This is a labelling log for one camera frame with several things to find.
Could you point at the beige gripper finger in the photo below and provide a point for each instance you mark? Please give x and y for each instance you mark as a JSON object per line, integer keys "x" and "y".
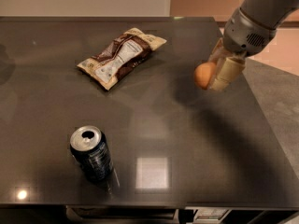
{"x": 218, "y": 54}
{"x": 227, "y": 70}

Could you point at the brown white snack bag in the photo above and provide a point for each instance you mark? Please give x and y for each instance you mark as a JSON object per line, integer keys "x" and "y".
{"x": 121, "y": 57}

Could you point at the orange fruit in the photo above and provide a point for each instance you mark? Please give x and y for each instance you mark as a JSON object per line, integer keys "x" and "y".
{"x": 203, "y": 74}

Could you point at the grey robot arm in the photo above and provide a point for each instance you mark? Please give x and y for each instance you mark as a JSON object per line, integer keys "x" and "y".
{"x": 269, "y": 13}

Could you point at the dark blue soda can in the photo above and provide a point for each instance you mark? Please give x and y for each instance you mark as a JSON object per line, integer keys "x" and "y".
{"x": 88, "y": 146}

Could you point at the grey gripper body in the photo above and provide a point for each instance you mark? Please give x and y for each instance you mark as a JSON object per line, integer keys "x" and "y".
{"x": 244, "y": 37}

